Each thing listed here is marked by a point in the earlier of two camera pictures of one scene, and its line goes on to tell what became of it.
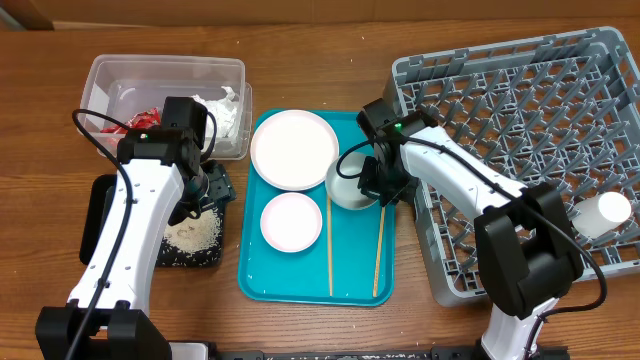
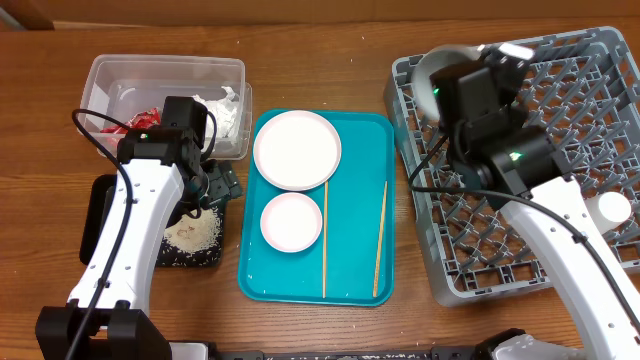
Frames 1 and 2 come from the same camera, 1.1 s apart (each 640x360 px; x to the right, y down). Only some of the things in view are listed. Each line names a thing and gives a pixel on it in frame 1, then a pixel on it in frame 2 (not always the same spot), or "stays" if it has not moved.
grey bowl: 345,190 to 432,61
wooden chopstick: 378,253 stays
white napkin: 226,112 stays
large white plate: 294,150 stays
